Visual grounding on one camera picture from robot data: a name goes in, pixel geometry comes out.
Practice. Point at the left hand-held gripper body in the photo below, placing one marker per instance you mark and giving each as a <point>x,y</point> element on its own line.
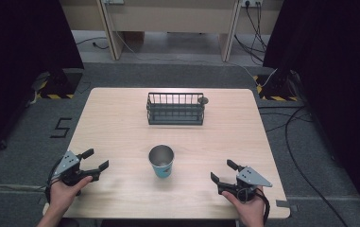
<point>69,164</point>

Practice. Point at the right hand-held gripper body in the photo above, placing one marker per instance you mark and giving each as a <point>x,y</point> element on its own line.
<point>251,178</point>

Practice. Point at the blue cup with metal inside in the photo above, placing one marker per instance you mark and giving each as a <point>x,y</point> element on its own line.
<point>162,170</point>

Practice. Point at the person's left hand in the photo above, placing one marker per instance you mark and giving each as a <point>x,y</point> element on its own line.
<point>61,195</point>

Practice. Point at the person's right hand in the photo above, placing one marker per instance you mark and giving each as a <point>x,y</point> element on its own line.
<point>251,213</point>

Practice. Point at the grey tape strip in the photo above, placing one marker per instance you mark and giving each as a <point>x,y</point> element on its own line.
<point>286,204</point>

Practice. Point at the stand base with striped tape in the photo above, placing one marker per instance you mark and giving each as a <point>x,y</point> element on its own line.
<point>58,85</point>
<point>278,90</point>

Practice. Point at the black curtain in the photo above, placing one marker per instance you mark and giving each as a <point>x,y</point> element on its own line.
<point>17,63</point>
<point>335,78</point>

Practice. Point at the beige desk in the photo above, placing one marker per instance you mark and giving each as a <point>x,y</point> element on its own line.
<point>171,15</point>

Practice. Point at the white wall socket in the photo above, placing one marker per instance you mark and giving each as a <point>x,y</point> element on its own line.
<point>251,2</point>

